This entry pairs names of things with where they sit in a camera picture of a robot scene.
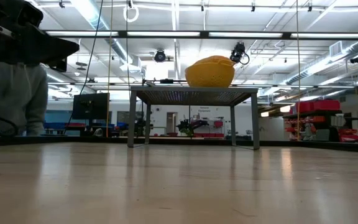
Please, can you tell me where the person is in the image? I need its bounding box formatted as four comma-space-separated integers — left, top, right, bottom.
0, 61, 49, 137

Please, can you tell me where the yellow plastic colander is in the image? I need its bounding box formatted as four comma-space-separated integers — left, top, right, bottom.
184, 60, 236, 88

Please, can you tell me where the yellow hanging cord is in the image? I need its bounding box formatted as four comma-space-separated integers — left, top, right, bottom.
105, 0, 114, 138
295, 0, 301, 141

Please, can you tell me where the black overhead camera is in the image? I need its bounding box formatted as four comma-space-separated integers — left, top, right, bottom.
229, 42, 250, 66

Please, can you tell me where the small parts bin rack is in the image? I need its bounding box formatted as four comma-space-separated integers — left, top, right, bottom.
282, 99, 358, 144

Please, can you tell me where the yellow mango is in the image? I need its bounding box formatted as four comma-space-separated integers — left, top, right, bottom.
193, 55, 236, 67

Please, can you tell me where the grey perforated metal stand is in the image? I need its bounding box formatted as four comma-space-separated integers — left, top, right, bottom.
127, 86, 260, 151

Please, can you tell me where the white cable loop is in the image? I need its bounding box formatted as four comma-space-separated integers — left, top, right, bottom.
122, 0, 140, 24

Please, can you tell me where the black monitor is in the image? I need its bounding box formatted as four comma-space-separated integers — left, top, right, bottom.
71, 92, 111, 121

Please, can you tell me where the black round ceiling lamp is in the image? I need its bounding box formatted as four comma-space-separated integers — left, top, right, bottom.
154, 49, 167, 63

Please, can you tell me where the grey ventilation duct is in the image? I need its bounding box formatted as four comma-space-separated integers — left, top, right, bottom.
285, 40, 358, 86

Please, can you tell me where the dark leafy plant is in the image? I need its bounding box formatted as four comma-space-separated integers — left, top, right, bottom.
176, 119, 198, 138

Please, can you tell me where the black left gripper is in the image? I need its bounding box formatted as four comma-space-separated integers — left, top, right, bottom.
0, 0, 81, 73

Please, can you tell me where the black hanging cable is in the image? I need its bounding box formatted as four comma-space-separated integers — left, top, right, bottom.
63, 0, 104, 135

